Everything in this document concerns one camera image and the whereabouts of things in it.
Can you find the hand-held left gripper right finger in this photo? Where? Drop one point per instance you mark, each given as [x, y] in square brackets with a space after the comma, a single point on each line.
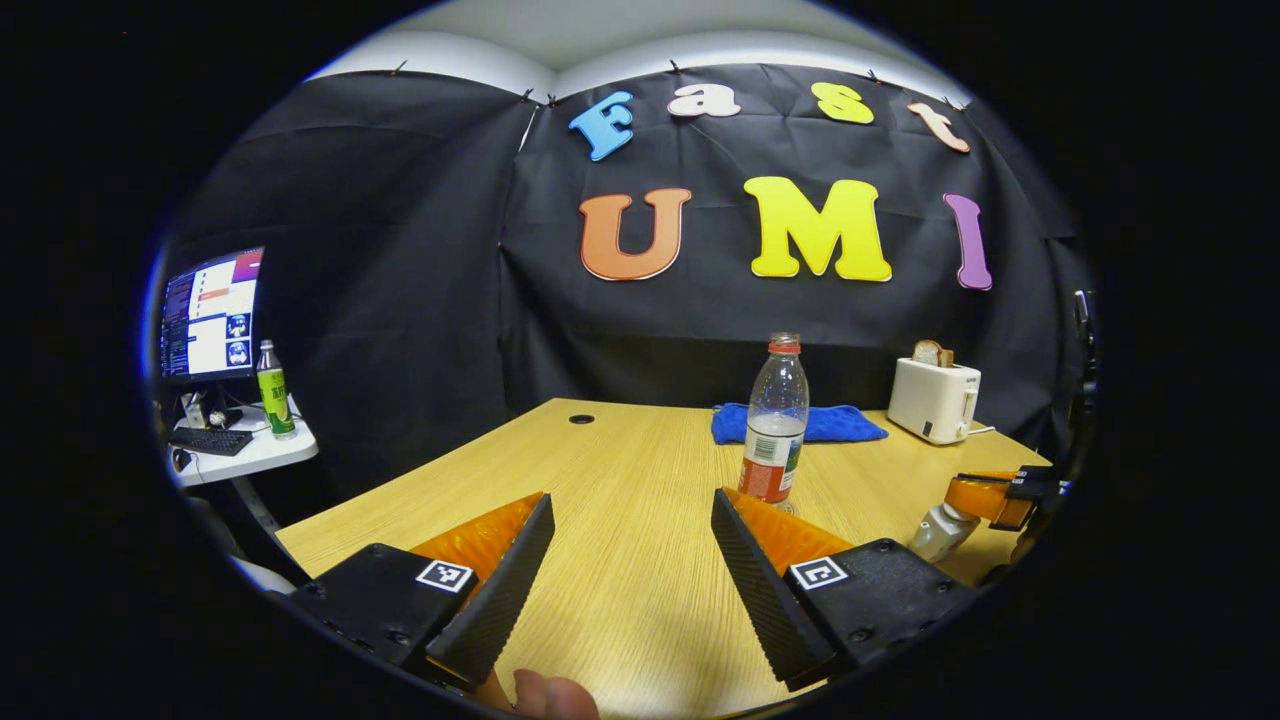
[765, 590]

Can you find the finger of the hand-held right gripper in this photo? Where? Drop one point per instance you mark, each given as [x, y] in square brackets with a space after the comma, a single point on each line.
[1040, 482]
[985, 500]

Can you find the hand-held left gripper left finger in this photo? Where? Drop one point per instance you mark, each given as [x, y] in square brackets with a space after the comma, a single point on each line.
[500, 590]

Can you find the clear plastic water bottle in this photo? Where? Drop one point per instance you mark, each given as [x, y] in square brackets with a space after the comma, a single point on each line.
[775, 430]

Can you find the green drink bottle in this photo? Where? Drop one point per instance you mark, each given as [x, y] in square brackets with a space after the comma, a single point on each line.
[274, 395]

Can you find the white toaster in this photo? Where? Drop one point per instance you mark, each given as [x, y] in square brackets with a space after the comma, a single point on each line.
[930, 400]

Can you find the blue towel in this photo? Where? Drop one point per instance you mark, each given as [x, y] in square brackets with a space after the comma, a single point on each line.
[850, 423]

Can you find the toasted bread slice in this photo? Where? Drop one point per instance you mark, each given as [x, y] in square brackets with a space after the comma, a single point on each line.
[930, 353]

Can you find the white side table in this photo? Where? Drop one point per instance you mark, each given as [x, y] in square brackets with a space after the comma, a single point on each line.
[270, 458]

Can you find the black keyboard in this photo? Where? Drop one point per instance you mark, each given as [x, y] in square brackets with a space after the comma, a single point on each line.
[210, 441]

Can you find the computer monitor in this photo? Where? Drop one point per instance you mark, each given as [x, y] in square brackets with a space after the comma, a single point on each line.
[210, 315]

